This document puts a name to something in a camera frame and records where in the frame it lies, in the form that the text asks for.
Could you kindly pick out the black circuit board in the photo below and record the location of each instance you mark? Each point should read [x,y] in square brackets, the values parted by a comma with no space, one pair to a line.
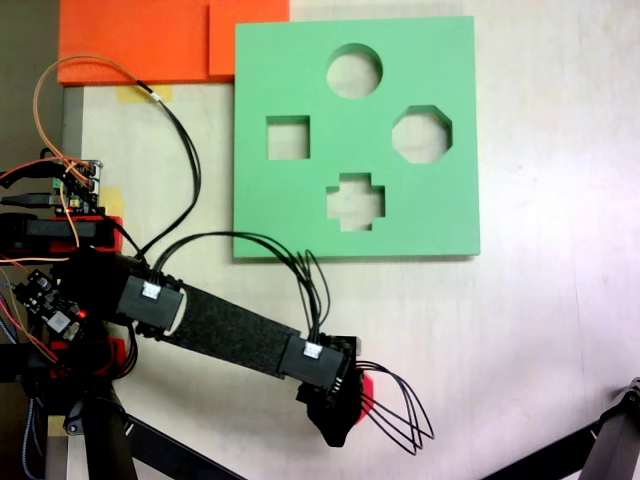
[45,300]

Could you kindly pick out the yellow masking tape piece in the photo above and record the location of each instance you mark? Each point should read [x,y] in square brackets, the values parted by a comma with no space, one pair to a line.
[114,200]
[165,93]
[56,425]

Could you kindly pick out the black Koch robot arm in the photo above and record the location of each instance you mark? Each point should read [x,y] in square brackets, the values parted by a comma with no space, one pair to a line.
[225,325]

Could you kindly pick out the red printed base bracket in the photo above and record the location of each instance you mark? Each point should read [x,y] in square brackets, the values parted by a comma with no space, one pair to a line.
[112,235]
[117,350]

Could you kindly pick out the orange foam block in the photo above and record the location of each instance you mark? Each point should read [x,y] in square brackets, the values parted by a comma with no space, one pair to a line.
[150,40]

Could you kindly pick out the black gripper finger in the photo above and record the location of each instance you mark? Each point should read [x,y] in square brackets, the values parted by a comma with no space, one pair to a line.
[335,425]

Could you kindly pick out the black tripod leg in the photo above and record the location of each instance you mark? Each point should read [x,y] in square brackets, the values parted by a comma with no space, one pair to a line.
[110,440]
[615,440]

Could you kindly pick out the green circuit board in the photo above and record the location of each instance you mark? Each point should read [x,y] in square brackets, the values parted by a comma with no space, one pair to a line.
[80,197]

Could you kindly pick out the red octagonal pillar block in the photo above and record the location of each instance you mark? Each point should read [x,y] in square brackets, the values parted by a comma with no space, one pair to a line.
[367,390]

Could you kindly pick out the green shape sorting board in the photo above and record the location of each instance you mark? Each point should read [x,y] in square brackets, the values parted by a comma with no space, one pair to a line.
[280,210]

